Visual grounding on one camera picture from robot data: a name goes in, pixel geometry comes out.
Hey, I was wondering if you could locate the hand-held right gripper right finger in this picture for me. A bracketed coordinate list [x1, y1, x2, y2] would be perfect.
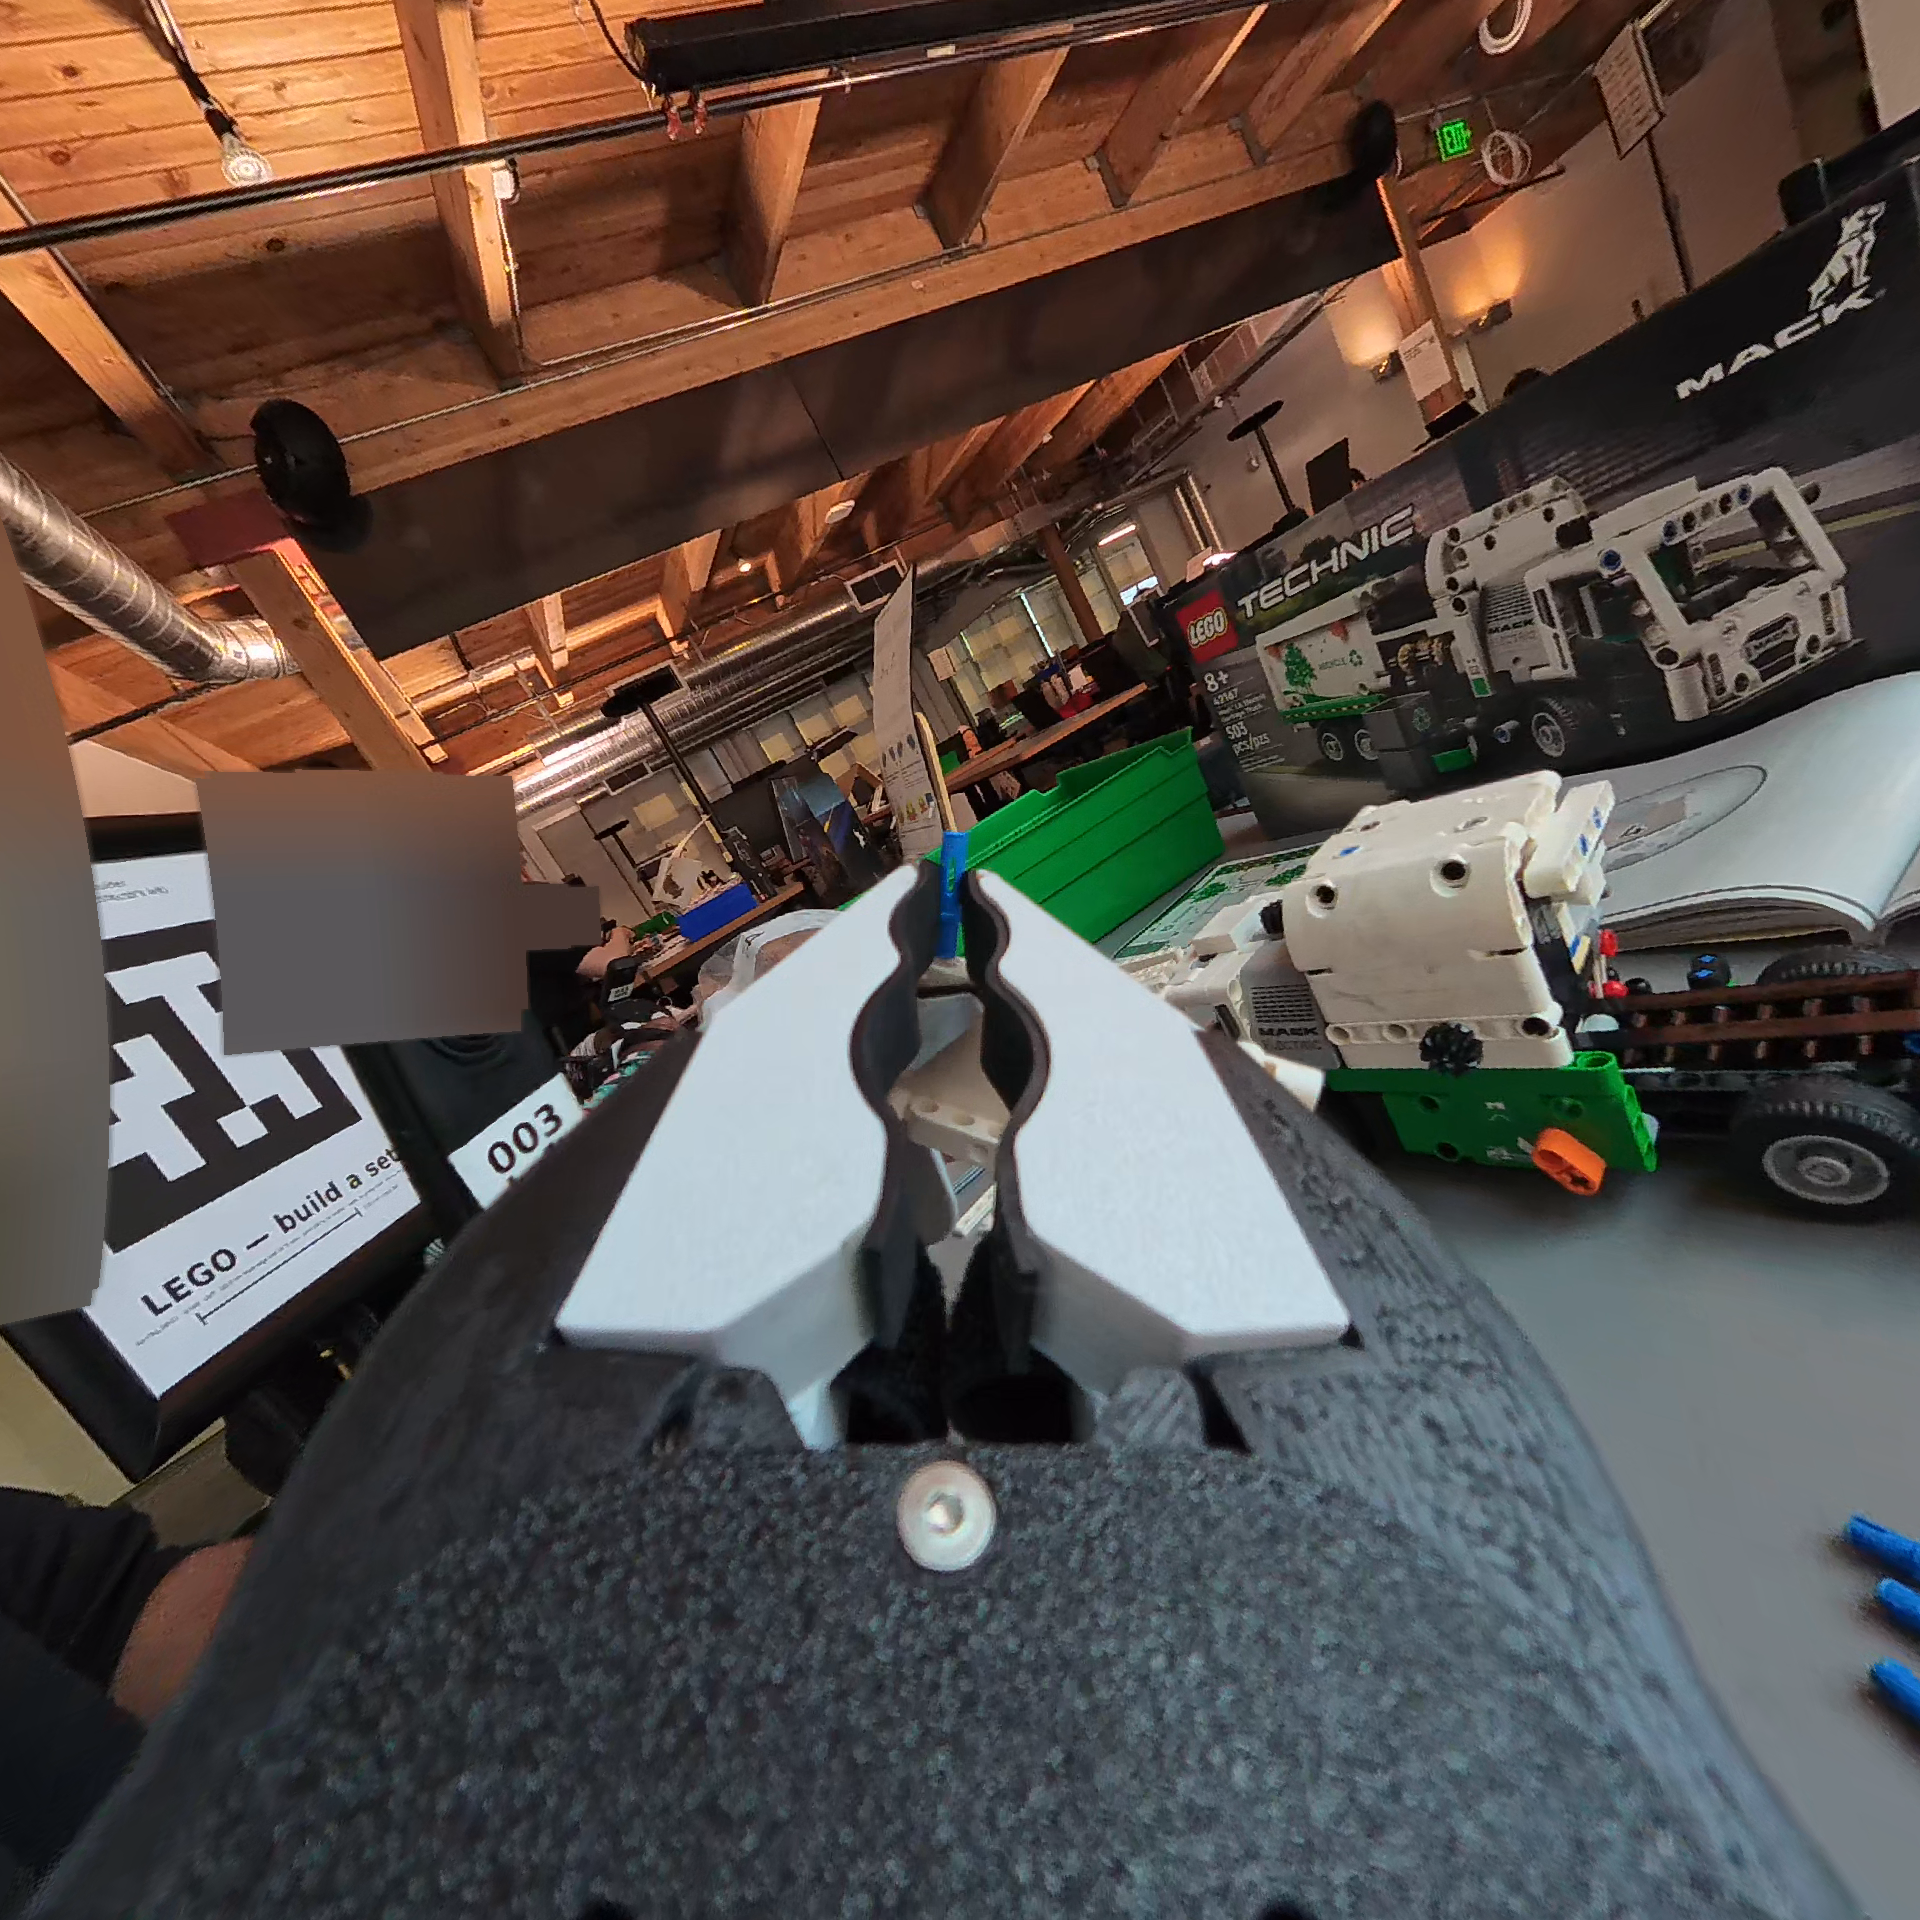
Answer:
[968, 870, 1360, 1390]

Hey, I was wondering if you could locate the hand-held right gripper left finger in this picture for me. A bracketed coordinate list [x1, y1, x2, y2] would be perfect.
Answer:
[556, 867, 928, 1448]

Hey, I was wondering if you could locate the person's left forearm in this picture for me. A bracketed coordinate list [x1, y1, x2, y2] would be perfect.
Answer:
[0, 1480, 261, 1884]

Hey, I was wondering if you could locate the white green lego truck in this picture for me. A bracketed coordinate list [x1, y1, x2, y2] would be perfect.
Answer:
[1152, 769, 1920, 1224]

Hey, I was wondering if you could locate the dark lego set box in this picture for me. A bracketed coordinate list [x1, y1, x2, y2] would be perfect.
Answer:
[1152, 158, 1920, 846]

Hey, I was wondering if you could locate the white printed tag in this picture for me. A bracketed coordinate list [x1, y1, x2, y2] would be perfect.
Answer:
[448, 1072, 589, 1211]

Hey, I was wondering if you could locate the green plastic bin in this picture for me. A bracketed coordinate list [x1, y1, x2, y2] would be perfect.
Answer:
[957, 728, 1226, 951]

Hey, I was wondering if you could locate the printed instruction sheet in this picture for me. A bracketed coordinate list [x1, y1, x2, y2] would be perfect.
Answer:
[874, 567, 924, 862]

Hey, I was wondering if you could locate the black framed task sign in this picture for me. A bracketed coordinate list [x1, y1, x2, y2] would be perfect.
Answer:
[0, 814, 472, 1444]

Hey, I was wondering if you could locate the open instruction booklet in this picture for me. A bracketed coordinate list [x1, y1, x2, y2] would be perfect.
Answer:
[1573, 671, 1920, 956]

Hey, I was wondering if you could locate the silver air duct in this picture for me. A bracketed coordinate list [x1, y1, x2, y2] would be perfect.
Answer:
[0, 448, 290, 687]

